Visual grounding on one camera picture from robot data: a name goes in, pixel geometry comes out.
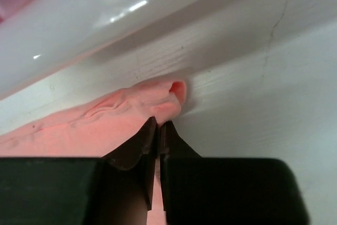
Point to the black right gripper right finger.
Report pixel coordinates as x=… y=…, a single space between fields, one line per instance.
x=200 y=190

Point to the white plastic laundry basket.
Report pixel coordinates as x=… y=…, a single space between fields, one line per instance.
x=48 y=35

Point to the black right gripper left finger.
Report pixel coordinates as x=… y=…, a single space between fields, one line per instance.
x=114 y=189

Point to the salmon pink t shirt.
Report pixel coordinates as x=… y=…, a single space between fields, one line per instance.
x=98 y=127

